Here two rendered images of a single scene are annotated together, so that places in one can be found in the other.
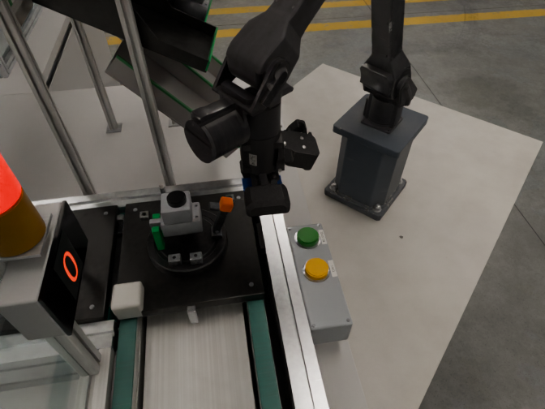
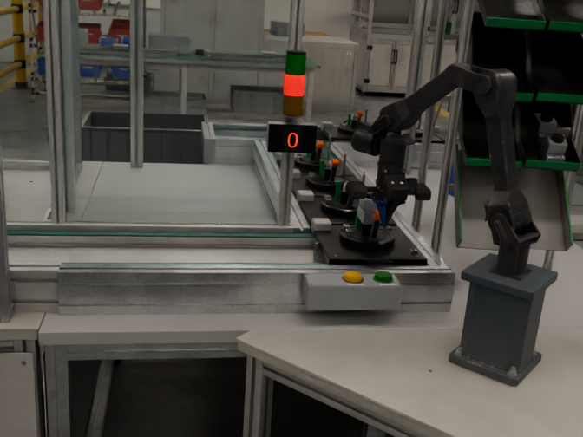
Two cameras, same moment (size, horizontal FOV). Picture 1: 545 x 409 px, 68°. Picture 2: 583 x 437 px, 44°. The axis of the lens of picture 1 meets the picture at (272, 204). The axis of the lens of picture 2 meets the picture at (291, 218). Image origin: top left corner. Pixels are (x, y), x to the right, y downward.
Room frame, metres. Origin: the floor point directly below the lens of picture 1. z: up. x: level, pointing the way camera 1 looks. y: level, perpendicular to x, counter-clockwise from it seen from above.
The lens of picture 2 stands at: (0.23, -1.55, 1.59)
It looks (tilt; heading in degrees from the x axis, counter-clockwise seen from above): 18 degrees down; 90
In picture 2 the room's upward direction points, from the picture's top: 4 degrees clockwise
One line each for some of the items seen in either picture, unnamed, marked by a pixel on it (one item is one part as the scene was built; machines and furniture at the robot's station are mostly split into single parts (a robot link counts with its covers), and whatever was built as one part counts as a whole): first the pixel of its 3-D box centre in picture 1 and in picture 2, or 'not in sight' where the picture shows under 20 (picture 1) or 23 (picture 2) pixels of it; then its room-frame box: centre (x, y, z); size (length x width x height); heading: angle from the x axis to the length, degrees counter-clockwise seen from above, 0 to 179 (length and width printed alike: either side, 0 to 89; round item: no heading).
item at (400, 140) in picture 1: (372, 157); (502, 316); (0.68, -0.22, 0.96); 0.15 x 0.15 x 0.20; 53
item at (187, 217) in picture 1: (173, 212); (369, 205); (0.44, 0.16, 1.06); 0.08 x 0.04 x 0.07; 100
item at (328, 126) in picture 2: not in sight; (354, 122); (0.50, 1.51, 1.01); 0.24 x 0.24 x 0.13; 9
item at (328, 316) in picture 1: (315, 279); (351, 290); (0.39, -0.08, 0.93); 0.21 x 0.07 x 0.06; 9
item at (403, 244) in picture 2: (189, 247); (366, 244); (0.44, 0.15, 0.96); 0.24 x 0.24 x 0.02; 9
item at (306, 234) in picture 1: (307, 238); (383, 278); (0.46, -0.06, 0.96); 0.04 x 0.04 x 0.02
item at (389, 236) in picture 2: (187, 240); (366, 237); (0.44, 0.15, 0.98); 0.14 x 0.14 x 0.02
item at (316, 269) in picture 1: (316, 269); (352, 278); (0.39, -0.08, 0.96); 0.04 x 0.04 x 0.02
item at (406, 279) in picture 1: (345, 185); (502, 358); (0.71, -0.18, 0.84); 0.90 x 0.70 x 0.03; 143
